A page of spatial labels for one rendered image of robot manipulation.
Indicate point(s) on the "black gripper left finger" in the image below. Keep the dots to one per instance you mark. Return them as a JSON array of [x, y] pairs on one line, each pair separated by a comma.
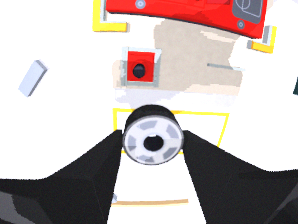
[[79, 193]]

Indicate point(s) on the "tan wooden bar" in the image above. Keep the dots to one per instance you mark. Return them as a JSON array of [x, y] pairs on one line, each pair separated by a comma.
[[150, 204]]

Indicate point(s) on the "yellow rectangular outline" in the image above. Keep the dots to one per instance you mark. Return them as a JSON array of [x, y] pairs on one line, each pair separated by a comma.
[[226, 115]]

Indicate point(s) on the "black and white wheel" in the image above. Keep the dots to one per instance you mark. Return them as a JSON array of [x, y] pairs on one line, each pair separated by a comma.
[[149, 120]]

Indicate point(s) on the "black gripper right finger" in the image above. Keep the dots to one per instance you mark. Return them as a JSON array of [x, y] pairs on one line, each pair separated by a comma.
[[231, 190]]

